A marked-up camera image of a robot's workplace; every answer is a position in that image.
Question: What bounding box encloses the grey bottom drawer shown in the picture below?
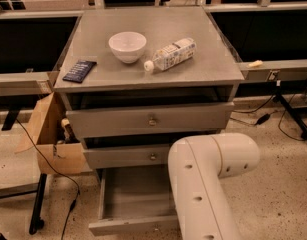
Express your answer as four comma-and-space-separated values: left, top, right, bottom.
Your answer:
89, 165, 178, 236

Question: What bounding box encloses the grey drawer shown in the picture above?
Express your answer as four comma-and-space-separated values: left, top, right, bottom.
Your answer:
84, 144, 170, 169
89, 165, 178, 236
67, 102, 234, 138

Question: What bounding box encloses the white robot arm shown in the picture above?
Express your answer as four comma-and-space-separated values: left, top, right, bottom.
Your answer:
168, 133, 260, 240

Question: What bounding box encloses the grey drawer cabinet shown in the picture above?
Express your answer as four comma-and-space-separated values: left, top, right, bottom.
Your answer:
53, 6, 245, 188

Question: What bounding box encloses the grey top drawer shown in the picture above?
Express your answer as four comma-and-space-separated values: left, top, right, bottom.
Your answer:
67, 102, 234, 138

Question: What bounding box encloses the grey middle drawer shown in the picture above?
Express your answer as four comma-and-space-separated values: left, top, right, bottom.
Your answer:
84, 144, 170, 169

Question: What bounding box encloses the clear plastic bottle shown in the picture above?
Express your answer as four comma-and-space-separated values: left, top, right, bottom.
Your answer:
144, 38, 197, 73

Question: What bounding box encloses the white ceramic bowl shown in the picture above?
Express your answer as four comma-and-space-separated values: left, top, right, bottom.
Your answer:
108, 32, 147, 64

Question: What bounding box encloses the dark blue snack packet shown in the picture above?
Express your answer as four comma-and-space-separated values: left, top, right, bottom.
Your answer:
63, 60, 96, 83

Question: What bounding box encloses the brown cardboard box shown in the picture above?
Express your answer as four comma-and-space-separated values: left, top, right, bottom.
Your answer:
15, 93, 86, 175

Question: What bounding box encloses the black power adapter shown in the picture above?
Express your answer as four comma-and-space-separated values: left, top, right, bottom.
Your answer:
255, 113, 270, 125

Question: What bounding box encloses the small yellow foam piece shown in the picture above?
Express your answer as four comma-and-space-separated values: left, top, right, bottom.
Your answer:
248, 60, 263, 68

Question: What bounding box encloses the black stand leg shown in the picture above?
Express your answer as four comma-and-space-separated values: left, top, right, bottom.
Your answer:
273, 80, 307, 142

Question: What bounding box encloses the black table leg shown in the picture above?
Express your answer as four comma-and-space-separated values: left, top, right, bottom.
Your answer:
29, 174, 47, 235

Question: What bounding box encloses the black floor cable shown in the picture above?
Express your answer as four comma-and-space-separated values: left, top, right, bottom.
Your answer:
14, 118, 81, 240

